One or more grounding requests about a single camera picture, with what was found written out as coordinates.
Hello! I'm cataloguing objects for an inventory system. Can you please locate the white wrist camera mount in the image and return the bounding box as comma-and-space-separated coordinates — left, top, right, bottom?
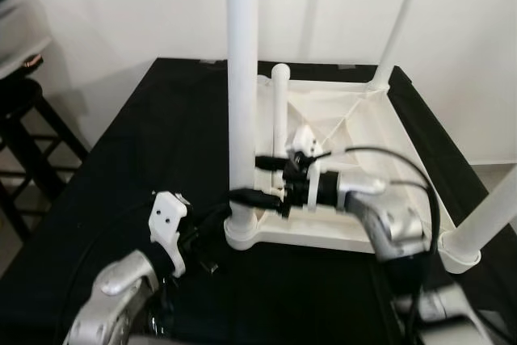
287, 127, 332, 210
149, 191, 191, 277

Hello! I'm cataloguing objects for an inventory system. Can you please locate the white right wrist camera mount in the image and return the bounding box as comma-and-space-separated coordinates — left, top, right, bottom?
287, 127, 332, 210

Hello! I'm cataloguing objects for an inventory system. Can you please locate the cream plastic children table top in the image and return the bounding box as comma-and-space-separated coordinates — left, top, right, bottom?
225, 74, 481, 273

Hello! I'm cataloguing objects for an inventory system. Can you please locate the black round stool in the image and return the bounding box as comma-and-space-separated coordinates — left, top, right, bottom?
0, 78, 90, 237

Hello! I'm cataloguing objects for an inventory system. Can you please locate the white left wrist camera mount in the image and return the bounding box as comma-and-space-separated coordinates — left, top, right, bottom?
149, 191, 191, 277

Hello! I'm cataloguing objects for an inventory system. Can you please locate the black table cloth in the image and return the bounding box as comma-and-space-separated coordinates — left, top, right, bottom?
0, 57, 517, 345

